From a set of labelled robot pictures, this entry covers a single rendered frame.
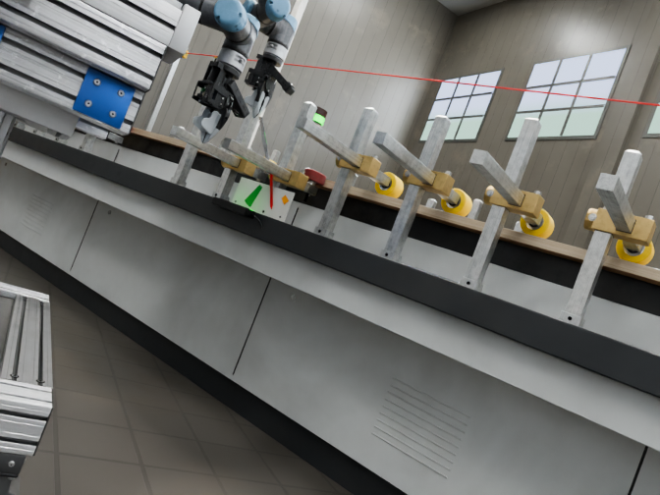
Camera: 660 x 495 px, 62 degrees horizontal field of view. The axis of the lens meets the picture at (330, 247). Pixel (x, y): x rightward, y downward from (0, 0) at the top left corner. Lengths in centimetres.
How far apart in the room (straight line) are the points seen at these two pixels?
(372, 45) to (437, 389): 905
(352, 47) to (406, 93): 136
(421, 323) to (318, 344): 51
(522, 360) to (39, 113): 116
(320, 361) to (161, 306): 86
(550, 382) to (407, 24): 979
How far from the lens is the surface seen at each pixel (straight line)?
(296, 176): 179
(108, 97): 116
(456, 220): 166
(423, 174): 148
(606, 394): 135
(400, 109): 1056
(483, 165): 118
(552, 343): 133
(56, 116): 125
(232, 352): 212
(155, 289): 250
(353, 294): 159
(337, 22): 1009
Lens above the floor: 63
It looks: 1 degrees up
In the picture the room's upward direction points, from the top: 21 degrees clockwise
